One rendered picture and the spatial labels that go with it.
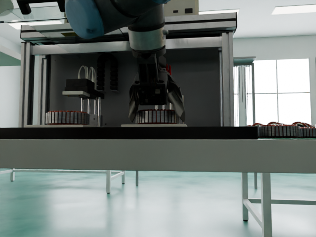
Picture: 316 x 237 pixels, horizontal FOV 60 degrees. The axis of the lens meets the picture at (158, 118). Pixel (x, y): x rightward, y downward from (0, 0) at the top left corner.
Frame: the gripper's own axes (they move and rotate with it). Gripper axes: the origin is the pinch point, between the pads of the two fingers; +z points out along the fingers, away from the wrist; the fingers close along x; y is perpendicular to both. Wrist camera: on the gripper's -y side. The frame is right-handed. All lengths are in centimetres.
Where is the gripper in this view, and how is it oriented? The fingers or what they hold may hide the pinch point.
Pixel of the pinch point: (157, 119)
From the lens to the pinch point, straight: 70.6
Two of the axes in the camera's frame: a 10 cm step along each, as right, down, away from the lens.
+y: -1.1, 5.6, -8.2
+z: 0.8, 8.3, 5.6
